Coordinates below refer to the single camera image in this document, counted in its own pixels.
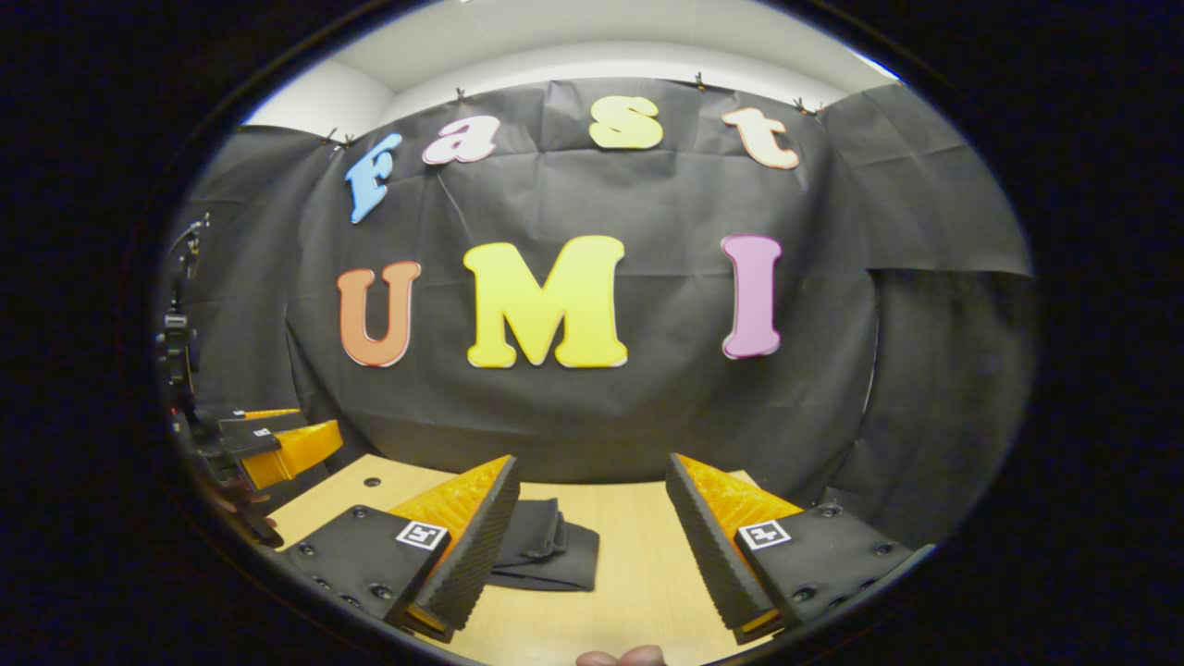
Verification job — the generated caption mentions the dark grey jeans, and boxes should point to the dark grey jeans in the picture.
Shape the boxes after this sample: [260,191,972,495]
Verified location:
[486,498,601,593]

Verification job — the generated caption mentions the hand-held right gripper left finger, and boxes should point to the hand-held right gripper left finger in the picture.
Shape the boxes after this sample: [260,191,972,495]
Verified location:
[276,454,521,644]

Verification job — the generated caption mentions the row of black cloth clips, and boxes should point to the row of black cloth clips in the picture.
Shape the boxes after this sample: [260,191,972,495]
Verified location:
[319,69,829,149]

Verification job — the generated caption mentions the black backdrop cloth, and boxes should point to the black backdrop cloth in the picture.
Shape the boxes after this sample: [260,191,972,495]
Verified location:
[162,79,1037,547]

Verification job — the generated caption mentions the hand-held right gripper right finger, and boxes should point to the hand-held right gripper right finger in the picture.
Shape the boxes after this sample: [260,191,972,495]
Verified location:
[665,452,937,646]

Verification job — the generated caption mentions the black tripod stand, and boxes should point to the black tripod stand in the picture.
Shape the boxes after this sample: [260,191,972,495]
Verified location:
[155,213,212,436]

